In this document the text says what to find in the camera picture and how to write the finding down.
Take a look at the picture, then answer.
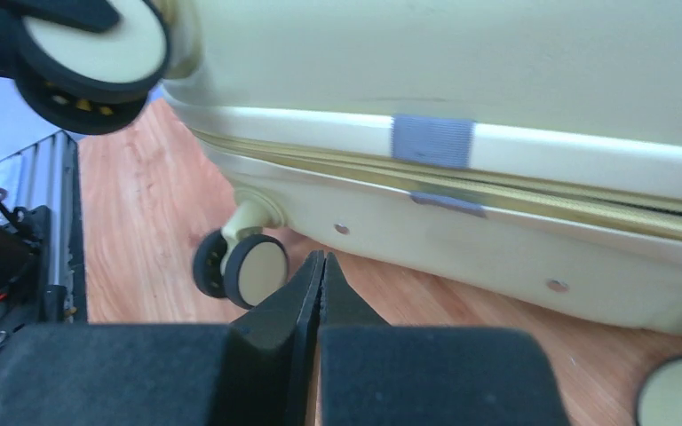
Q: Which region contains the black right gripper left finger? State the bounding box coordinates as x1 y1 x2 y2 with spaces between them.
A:
0 251 325 425

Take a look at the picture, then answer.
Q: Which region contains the cream suitcase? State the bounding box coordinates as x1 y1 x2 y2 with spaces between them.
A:
14 0 682 426

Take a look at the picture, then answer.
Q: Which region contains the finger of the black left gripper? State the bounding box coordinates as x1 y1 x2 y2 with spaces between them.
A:
0 0 121 77

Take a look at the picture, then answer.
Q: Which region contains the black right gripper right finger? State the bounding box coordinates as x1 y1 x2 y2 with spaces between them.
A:
319 255 570 425

